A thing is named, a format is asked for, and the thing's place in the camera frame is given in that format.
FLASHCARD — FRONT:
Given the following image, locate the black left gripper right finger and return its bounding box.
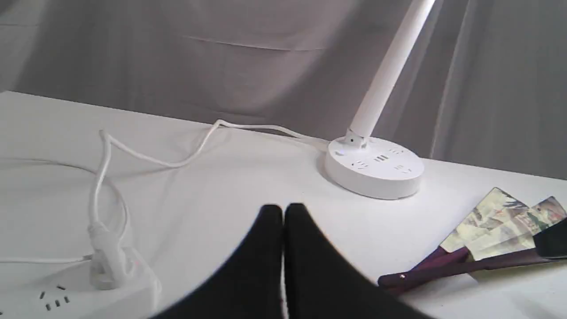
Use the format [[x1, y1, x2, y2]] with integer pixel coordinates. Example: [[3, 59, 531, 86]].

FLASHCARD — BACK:
[[284, 203, 427, 319]]

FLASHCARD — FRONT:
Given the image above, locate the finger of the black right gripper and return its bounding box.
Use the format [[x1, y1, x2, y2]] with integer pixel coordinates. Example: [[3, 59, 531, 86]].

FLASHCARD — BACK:
[[533, 219, 567, 259]]

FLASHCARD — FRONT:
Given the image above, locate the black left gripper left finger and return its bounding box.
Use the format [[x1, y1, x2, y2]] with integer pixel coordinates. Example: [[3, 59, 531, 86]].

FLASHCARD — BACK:
[[155, 204, 284, 319]]

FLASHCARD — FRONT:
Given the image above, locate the painted paper folding fan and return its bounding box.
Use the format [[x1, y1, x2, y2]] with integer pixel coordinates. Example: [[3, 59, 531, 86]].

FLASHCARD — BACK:
[[377, 187, 566, 295]]

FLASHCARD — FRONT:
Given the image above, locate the white desk lamp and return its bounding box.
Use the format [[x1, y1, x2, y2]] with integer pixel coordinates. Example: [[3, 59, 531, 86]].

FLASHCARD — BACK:
[[324, 0, 434, 200]]

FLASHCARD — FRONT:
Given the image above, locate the white power plug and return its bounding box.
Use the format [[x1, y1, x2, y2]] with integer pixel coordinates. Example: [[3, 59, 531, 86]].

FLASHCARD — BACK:
[[88, 222, 133, 290]]

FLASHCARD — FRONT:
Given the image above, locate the grey backdrop curtain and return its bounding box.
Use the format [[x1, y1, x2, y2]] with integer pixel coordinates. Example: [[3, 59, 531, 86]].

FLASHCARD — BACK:
[[0, 0, 567, 179]]

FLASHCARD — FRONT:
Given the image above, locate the white power strip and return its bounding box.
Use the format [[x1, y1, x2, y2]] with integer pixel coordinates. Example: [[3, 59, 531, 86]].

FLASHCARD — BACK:
[[0, 248, 162, 319]]

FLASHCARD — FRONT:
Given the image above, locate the white power strip cable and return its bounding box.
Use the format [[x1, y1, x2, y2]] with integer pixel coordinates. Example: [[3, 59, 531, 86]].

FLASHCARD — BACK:
[[0, 254, 93, 265]]

